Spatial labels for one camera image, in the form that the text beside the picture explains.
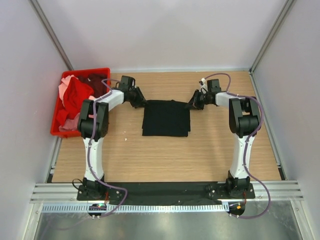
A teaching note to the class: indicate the aluminium frame rail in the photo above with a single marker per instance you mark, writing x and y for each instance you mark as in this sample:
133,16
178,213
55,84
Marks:
67,192

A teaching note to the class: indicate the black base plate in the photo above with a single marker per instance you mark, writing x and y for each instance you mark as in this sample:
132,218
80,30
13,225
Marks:
169,193

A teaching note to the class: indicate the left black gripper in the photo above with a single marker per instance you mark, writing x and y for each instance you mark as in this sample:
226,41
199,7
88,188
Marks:
141,101

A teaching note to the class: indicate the right aluminium corner post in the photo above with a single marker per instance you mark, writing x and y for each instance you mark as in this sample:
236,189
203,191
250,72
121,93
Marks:
284,12

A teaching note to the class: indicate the slotted cable duct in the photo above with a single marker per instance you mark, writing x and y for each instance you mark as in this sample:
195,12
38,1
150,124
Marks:
91,208

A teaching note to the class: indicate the left aluminium corner post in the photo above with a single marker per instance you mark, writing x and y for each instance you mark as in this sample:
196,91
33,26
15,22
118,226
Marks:
51,33

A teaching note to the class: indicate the aluminium corner post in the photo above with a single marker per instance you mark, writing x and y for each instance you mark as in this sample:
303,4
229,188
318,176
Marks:
284,12
51,33

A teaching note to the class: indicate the red t shirt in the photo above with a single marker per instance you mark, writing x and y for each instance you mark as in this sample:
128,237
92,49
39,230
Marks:
72,92

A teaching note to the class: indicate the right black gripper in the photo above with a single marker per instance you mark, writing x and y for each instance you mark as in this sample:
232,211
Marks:
194,103

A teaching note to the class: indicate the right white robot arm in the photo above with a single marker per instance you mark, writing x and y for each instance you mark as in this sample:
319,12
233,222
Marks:
244,120

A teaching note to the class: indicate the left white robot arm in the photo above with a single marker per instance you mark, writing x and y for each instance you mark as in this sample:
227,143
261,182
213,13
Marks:
93,124

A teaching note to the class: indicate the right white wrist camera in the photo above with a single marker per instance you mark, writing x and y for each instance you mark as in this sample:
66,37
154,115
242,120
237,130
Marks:
203,85

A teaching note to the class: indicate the pink t shirt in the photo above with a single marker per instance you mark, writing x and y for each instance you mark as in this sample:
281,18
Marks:
71,125

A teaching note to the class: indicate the dark maroon t shirt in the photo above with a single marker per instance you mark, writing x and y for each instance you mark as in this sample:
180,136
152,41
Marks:
94,80

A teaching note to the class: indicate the black t shirt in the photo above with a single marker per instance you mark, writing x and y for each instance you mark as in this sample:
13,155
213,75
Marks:
166,118

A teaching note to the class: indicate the red plastic bin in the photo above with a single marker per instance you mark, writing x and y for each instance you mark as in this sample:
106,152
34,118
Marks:
58,105

